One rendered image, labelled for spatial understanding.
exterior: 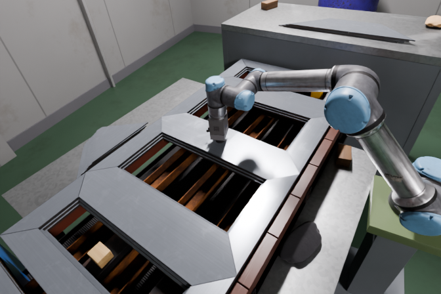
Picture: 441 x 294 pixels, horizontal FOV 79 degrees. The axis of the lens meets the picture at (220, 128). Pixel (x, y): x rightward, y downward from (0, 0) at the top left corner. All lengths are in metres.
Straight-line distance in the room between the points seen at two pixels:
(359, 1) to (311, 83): 2.60
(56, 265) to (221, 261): 0.50
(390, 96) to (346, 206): 0.74
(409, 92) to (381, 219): 0.77
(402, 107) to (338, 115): 0.99
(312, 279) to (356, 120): 0.55
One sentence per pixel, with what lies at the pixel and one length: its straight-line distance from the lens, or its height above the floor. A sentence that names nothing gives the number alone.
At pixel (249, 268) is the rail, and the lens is 0.89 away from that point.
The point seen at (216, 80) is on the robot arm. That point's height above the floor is 1.16.
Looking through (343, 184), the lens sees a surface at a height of 0.68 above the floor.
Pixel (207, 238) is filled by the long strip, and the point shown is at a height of 0.85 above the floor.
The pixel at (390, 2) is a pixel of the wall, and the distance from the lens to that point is 4.30.
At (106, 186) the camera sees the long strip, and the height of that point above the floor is 0.85.
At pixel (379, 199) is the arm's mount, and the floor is 0.73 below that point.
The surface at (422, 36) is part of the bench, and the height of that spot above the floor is 1.05.
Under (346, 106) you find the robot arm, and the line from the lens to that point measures 0.77.
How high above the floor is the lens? 1.64
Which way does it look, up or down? 39 degrees down
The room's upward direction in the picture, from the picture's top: 5 degrees counter-clockwise
